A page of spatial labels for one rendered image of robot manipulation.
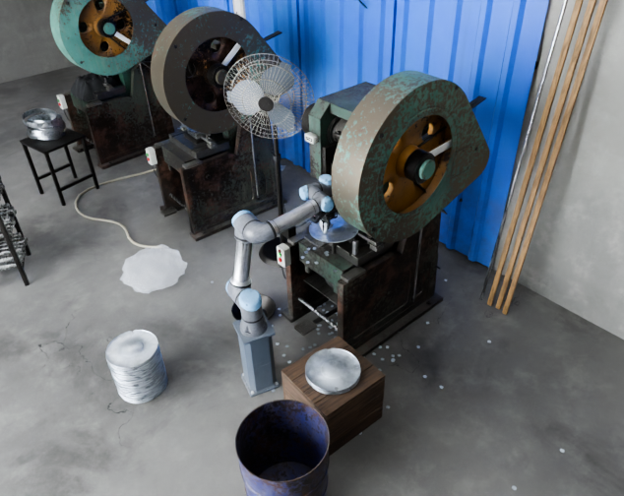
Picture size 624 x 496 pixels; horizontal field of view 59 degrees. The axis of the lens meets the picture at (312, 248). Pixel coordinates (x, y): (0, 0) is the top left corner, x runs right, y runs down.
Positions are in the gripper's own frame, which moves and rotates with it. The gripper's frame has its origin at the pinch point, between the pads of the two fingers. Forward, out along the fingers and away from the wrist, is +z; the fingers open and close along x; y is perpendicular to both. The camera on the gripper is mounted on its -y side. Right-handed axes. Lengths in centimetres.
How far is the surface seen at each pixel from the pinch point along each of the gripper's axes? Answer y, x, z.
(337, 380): -44, -58, 42
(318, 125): 7, 12, -59
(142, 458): -134, -4, 80
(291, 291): -9, 22, 53
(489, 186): 132, -22, 12
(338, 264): -0.9, -12.9, 15.3
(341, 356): -31, -48, 42
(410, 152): 18, -43, -60
